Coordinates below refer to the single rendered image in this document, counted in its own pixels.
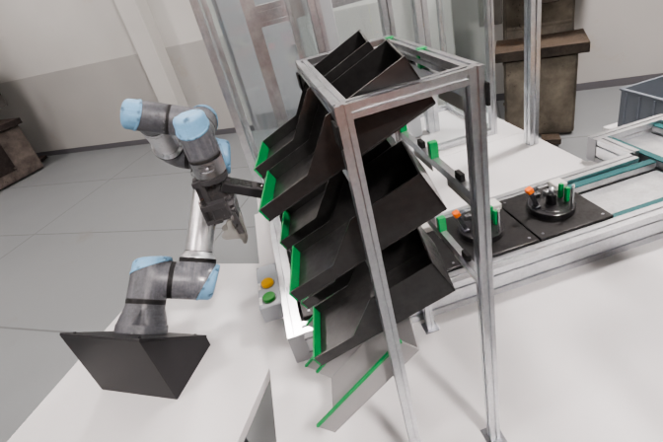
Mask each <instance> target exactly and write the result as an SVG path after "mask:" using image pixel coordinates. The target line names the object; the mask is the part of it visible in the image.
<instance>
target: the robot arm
mask: <svg viewBox="0 0 663 442"><path fill-rule="evenodd" d="M120 123H121V125H122V127H123V128H125V129H130V130H133V131H140V132H141V133H142V134H143V136H144V137H145V138H146V139H147V140H148V141H149V143H150V144H151V148H152V151H153V152H154V154H155V155H156V156H157V157H158V158H160V159H161V160H163V161H164V162H166V163H168V164H170V165H173V166H175V167H178V168H183V169H190V170H191V171H190V174H191V176H192V177H193V179H192V183H191V186H192V188H193V192H192V200H191V208H190V215H189V222H188V230H187V238H186V245H185V252H184V253H183V254H181V255H180V260H179V261H173V258H172V257H162V256H156V257H144V258H137V259H136V260H135V261H134V262H133V263H132V267H131V270H130V272H129V274H130V276H129V281H128V287H127V293H126V299H125V305H124V308H123V310H122V312H121V314H120V316H119V318H118V320H117V322H116V324H115V325H114V330H113V332H114V333H123V334H167V333H168V328H169V326H168V324H167V315H166V301H167V299H185V300H196V301H198V300H209V299H211V298H212V296H213V293H214V290H215V286H216V282H217V278H218V274H219V269H220V264H218V263H217V264H216V260H217V258H216V257H215V256H214V254H213V244H214V235H215V227H216V225H217V224H220V223H224V220H227V221H226V224H224V225H223V226H222V230H223V233H222V238H223V239H224V240H231V239H241V240H242V241H243V243H244V244H246V243H247V241H248V232H247V228H246V225H245V222H244V218H243V215H242V212H241V209H240V206H239V201H238V198H237V195H236V194H240V195H246V196H251V197H257V198H261V195H262V191H263V186H264V184H263V183H258V182H252V181H247V180H242V179H236V178H231V177H228V174H231V148H230V143H229V141H228V140H225V139H219V138H217V137H216V138H215V137H214V136H215V132H216V130H217V128H218V116H217V113H216V111H215V110H214V109H213V108H211V107H210V106H207V105H198V106H195V107H193V108H191V107H184V106H177V105H170V104H163V103H156V102H149V101H142V100H141V99H139V100H134V99H126V100H124V101H123V103H122V105H121V109H120Z"/></svg>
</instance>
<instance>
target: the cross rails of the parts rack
mask: <svg viewBox="0 0 663 442"><path fill-rule="evenodd" d="M410 65H411V66H412V68H413V69H414V71H415V72H416V74H417V75H418V76H420V77H425V76H428V75H432V74H435V73H438V72H437V71H435V70H432V69H430V68H428V67H424V68H421V69H419V68H418V67H417V63H416V62H412V63H410ZM451 92H453V93H455V94H457V95H459V96H461V97H462V96H463V88H459V89H456V90H453V91H451ZM400 137H401V138H402V139H403V140H404V141H405V142H406V143H407V144H408V145H409V146H411V147H412V148H413V149H414V150H415V151H416V152H417V153H418V154H419V155H421V156H422V157H423V158H424V159H425V160H426V161H427V162H428V163H429V164H431V165H432V166H433V167H434V168H435V169H436V170H437V171H438V172H439V173H440V174H442V175H443V176H444V177H445V178H446V179H447V180H448V181H449V182H450V183H452V184H453V185H454V186H455V187H456V188H457V189H458V190H459V191H461V192H462V193H463V194H464V195H465V196H466V197H467V198H468V199H470V185H469V182H468V181H467V180H465V181H464V182H460V181H458V180H457V179H456V178H455V170H453V169H452V168H451V167H450V166H449V165H447V164H446V163H445V162H444V161H443V160H441V159H440V158H439V157H437V158H434V159H432V160H431V159H430V158H429V157H428V148H427V147H426V146H425V147H426V148H423V149H421V148H420V147H419V146H418V145H417V139H416V138H415V137H414V136H413V135H411V134H410V133H409V132H408V131H404V132H402V133H400ZM427 222H428V223H429V224H430V225H431V227H432V228H433V229H434V230H435V231H436V233H437V234H438V235H439V236H440V237H441V239H442V240H443V241H444V242H445V244H446V245H447V246H448V247H449V248H450V250H451V251H452V252H453V253H454V254H455V256H456V257H457V258H458V259H459V260H460V262H461V263H462V264H463V265H464V266H465V268H466V269H467V270H468V271H469V273H470V274H471V275H472V276H473V277H474V279H476V269H475V262H474V261H473V260H471V261H466V260H465V259H464V258H463V257H462V248H461V246H460V245H459V244H458V243H457V242H456V241H455V240H454V238H453V237H452V236H451V235H450V234H449V233H448V232H447V230H446V231H443V232H441V233H440V232H439V231H438V230H437V222H436V218H435V217H434V218H433V219H431V220H429V221H427Z"/></svg>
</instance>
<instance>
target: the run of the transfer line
mask: <svg viewBox="0 0 663 442"><path fill-rule="evenodd" d="M586 158H587V159H589V160H591V161H593V162H596V163H601V162H604V161H607V160H611V159H613V160H615V161H616V162H620V163H622V168H625V169H627V170H629V172H628V179H631V180H633V181H635V182H637V183H639V184H643V185H645V186H647V187H649V188H651V189H653V190H655V191H657V192H659V193H661V194H663V114H662V113H660V114H656V115H654V116H651V117H648V118H645V119H641V120H638V121H635V122H632V123H629V124H625V125H622V126H619V127H616V128H613V129H609V130H606V131H603V132H600V133H597V134H593V135H590V136H588V140H587V152H586Z"/></svg>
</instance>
